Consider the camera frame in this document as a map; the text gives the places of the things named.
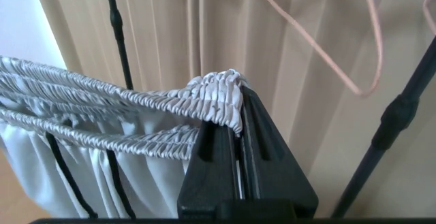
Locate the pale grey shorts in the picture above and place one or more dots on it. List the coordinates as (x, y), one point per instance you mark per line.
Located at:
(153, 169)

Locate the black clothes rack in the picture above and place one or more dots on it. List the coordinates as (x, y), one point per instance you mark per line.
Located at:
(395, 115)

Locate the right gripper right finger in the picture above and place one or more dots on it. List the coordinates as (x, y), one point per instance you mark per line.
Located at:
(272, 169)

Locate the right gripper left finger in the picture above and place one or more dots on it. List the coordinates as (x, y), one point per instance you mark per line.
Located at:
(207, 169)

